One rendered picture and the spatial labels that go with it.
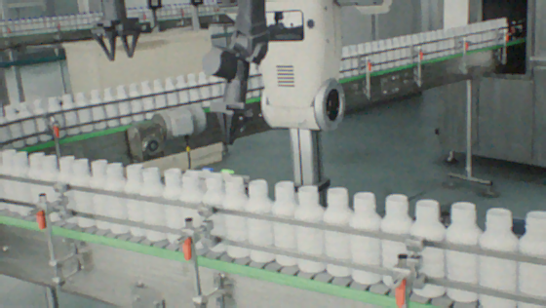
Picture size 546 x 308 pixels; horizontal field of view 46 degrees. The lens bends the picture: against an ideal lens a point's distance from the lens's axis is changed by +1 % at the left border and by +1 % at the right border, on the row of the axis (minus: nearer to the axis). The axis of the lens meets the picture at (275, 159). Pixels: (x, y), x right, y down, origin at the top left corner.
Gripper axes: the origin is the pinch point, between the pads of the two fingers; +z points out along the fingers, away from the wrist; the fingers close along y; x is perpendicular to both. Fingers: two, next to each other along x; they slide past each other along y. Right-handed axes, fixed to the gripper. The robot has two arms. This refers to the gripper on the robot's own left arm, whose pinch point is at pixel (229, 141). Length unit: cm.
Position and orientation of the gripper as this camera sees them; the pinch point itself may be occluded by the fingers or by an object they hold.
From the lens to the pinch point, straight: 155.4
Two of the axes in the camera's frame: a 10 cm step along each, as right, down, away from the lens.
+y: 8.4, 0.9, -5.4
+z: -1.2, 9.9, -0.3
